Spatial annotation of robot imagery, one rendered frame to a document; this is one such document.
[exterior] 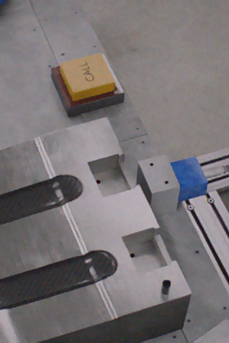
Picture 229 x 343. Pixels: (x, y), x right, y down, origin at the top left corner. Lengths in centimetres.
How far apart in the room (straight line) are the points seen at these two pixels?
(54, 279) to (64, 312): 5
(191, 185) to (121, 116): 17
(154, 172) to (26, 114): 22
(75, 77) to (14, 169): 21
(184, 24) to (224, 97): 28
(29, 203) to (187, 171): 21
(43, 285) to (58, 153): 17
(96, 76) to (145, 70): 116
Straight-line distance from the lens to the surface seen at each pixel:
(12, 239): 105
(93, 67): 127
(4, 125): 126
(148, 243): 107
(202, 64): 245
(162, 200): 114
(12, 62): 133
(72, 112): 125
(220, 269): 183
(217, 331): 103
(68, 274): 103
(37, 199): 108
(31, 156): 111
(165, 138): 227
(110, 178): 112
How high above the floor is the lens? 177
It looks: 53 degrees down
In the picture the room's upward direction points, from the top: 5 degrees clockwise
